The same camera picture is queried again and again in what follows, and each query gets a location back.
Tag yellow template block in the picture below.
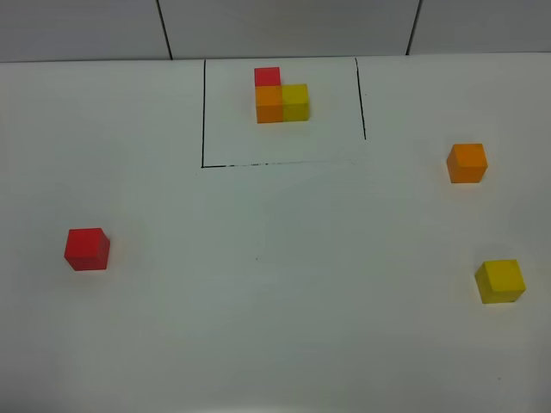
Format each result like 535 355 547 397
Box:
282 83 310 122

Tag orange template block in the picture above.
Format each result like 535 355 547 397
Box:
255 85 283 124

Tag red template block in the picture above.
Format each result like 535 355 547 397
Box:
254 67 282 87

